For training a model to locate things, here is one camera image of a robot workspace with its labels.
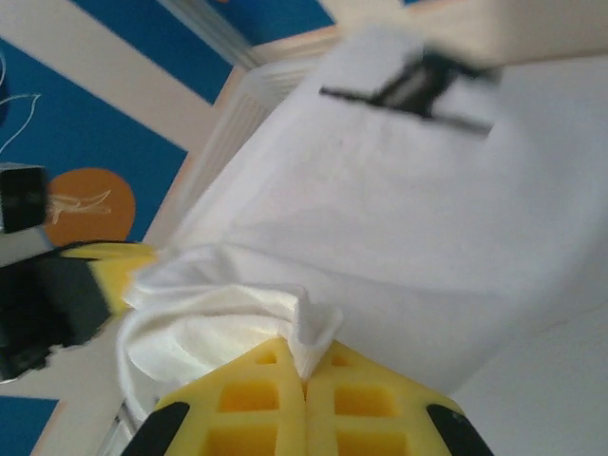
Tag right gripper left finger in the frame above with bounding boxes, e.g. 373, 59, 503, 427
123, 337, 308, 456

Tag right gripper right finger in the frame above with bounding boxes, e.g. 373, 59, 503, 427
303, 339, 495, 456

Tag white t-shirt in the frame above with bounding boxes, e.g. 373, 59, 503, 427
116, 23, 608, 428

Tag white plastic mesh basket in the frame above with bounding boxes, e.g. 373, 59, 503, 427
189, 59, 324, 224

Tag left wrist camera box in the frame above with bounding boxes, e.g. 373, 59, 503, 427
0, 162, 54, 268

